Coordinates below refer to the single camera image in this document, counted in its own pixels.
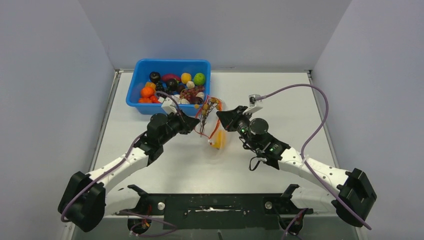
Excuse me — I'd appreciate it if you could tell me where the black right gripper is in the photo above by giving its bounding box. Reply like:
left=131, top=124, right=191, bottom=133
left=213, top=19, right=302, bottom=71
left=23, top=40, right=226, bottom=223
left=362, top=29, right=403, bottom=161
left=218, top=106, right=260, bottom=151

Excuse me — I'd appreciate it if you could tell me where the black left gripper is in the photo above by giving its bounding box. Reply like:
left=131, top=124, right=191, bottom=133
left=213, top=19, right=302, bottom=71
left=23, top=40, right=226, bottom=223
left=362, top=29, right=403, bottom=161
left=159, top=108, right=200, bottom=146

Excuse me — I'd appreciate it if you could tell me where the clear zip top bag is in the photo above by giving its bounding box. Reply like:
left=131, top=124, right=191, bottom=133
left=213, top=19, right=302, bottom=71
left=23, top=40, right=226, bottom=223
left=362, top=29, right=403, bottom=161
left=195, top=95, right=229, bottom=164

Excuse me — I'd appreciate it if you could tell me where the yellow bumpy pepper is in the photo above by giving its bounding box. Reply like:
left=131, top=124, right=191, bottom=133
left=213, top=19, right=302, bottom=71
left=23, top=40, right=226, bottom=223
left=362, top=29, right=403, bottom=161
left=210, top=129, right=227, bottom=150

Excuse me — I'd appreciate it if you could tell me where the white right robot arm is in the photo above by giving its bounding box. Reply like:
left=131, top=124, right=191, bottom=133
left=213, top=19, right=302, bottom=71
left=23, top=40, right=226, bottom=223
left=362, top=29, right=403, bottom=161
left=216, top=106, right=377, bottom=229

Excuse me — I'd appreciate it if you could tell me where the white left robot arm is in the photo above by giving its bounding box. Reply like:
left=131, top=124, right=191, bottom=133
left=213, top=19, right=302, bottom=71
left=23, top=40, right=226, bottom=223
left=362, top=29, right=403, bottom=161
left=58, top=112, right=200, bottom=232

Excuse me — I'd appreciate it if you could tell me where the white mushroom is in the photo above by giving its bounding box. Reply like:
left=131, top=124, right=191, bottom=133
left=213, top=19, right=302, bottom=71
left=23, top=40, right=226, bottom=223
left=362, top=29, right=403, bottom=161
left=172, top=94, right=190, bottom=105

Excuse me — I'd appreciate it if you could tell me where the dark purple passion fruit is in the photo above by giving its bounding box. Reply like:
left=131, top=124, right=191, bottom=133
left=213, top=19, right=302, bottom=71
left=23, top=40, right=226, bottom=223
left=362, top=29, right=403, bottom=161
left=190, top=96, right=204, bottom=105

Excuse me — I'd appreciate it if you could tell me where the red grape bunch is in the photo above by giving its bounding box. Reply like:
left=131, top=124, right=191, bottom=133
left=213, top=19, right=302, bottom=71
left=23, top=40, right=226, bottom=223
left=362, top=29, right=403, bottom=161
left=180, top=86, right=205, bottom=102

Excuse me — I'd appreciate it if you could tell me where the small white garlic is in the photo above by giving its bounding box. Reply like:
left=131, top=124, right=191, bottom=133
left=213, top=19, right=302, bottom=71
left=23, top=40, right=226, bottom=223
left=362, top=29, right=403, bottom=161
left=196, top=92, right=205, bottom=101

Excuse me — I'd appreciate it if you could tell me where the dark brown chestnut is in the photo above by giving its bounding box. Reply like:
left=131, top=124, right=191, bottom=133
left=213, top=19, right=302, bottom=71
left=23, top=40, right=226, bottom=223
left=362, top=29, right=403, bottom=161
left=176, top=85, right=186, bottom=94

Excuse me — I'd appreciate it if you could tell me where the white garlic bulb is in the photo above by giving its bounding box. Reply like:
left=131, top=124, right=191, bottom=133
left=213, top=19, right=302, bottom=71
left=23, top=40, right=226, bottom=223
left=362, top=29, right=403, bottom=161
left=185, top=80, right=196, bottom=89

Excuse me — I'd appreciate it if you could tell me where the dark mangosteen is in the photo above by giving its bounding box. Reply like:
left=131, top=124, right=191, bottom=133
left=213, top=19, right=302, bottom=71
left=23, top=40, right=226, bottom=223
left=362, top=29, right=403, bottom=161
left=166, top=78, right=179, bottom=92

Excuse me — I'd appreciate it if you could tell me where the red chili pepper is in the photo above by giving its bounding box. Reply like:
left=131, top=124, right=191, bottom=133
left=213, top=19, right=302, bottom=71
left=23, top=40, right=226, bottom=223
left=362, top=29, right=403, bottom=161
left=149, top=95, right=161, bottom=104

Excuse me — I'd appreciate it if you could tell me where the yellow lemon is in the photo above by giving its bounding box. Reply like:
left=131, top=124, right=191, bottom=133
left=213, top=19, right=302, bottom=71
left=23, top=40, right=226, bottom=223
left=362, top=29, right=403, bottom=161
left=180, top=72, right=192, bottom=85

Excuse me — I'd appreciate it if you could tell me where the black grape bunch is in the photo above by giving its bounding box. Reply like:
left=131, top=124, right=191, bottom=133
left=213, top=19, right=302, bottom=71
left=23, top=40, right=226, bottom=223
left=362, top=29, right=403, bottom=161
left=155, top=81, right=167, bottom=93

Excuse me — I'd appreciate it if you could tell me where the green custard apple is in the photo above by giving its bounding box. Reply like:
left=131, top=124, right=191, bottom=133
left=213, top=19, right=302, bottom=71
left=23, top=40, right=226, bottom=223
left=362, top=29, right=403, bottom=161
left=192, top=72, right=207, bottom=86

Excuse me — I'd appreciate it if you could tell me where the orange red bumpy pepper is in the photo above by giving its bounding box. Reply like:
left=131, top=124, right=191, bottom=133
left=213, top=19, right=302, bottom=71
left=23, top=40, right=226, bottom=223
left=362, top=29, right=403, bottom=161
left=138, top=97, right=153, bottom=104

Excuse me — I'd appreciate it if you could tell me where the purple sweet potato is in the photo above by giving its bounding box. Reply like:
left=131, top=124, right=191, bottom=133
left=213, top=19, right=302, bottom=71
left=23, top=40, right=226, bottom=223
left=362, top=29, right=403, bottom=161
left=161, top=73, right=181, bottom=82

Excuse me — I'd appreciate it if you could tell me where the orange fruit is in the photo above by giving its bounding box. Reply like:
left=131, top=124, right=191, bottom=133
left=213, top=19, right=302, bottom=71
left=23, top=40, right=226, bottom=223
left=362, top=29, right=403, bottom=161
left=140, top=86, right=156, bottom=99

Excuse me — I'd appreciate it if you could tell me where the dark eggplant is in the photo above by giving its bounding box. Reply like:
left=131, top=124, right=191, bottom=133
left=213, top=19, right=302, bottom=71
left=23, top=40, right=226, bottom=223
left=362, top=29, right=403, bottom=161
left=149, top=71, right=162, bottom=84

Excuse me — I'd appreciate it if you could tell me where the blue plastic bin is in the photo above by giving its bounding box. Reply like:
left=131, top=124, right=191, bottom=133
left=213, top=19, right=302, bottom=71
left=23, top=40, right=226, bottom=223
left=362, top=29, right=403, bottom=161
left=126, top=58, right=211, bottom=115

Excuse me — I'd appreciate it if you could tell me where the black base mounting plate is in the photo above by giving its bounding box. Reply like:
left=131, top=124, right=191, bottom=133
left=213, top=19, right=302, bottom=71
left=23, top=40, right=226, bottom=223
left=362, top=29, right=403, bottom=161
left=130, top=193, right=301, bottom=230

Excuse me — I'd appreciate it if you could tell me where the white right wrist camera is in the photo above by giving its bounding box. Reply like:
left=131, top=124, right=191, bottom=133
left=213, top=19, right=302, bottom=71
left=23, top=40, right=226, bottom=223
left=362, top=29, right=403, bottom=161
left=244, top=94, right=263, bottom=115

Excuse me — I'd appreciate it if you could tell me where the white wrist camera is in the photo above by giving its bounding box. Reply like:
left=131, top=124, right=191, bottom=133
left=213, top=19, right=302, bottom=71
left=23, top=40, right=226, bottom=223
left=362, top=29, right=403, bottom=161
left=244, top=94, right=263, bottom=115
left=161, top=97, right=180, bottom=115

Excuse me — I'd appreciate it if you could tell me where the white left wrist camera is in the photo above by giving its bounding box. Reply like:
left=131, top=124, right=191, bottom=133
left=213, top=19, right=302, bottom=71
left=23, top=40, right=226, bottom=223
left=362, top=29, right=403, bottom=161
left=161, top=97, right=180, bottom=115

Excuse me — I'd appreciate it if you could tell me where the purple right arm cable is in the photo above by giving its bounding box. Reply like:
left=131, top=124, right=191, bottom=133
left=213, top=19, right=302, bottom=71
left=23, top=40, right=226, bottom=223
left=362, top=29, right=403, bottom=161
left=251, top=84, right=373, bottom=240

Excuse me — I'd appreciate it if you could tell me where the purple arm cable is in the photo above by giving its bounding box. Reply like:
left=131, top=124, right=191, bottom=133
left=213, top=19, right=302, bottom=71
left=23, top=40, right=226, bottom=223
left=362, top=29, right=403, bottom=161
left=60, top=91, right=180, bottom=239
left=251, top=84, right=373, bottom=240

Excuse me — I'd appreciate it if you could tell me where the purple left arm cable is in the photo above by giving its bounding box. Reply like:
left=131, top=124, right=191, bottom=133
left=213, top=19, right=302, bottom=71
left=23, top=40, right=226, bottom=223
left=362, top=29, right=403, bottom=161
left=60, top=91, right=180, bottom=239

